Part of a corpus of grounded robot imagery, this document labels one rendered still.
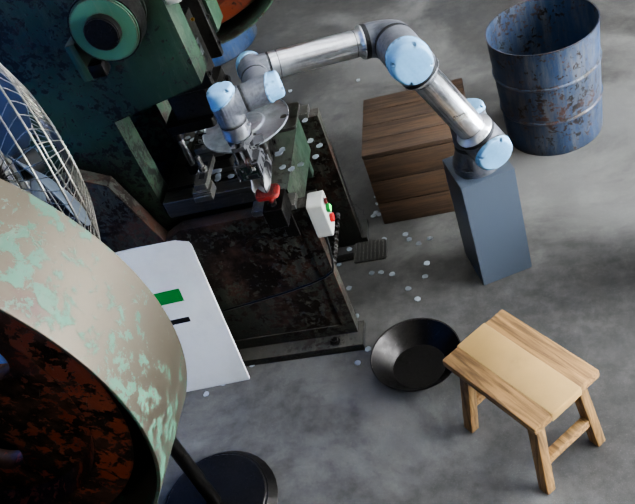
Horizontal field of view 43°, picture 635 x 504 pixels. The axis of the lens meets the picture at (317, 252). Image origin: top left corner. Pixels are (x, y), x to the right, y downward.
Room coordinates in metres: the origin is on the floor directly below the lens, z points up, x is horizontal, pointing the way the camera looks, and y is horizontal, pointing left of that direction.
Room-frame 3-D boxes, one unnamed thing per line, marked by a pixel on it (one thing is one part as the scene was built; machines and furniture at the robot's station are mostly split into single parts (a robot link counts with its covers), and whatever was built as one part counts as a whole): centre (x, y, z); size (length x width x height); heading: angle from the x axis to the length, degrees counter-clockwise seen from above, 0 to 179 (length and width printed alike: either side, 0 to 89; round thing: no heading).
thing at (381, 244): (2.24, 0.04, 0.13); 0.59 x 0.10 x 0.05; 71
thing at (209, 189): (2.12, 0.23, 0.76); 0.17 x 0.06 x 0.10; 161
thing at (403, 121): (2.56, -0.54, 0.18); 0.40 x 0.38 x 0.35; 71
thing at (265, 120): (2.24, 0.05, 0.78); 0.29 x 0.29 x 0.01
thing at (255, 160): (1.87, 0.07, 0.91); 0.09 x 0.08 x 0.12; 161
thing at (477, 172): (2.02, -0.59, 0.50); 0.15 x 0.15 x 0.10
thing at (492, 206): (2.02, -0.59, 0.23); 0.18 x 0.18 x 0.45; 88
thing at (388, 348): (1.71, -0.17, 0.04); 0.30 x 0.30 x 0.07
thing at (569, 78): (2.60, -1.11, 0.24); 0.42 x 0.42 x 0.48
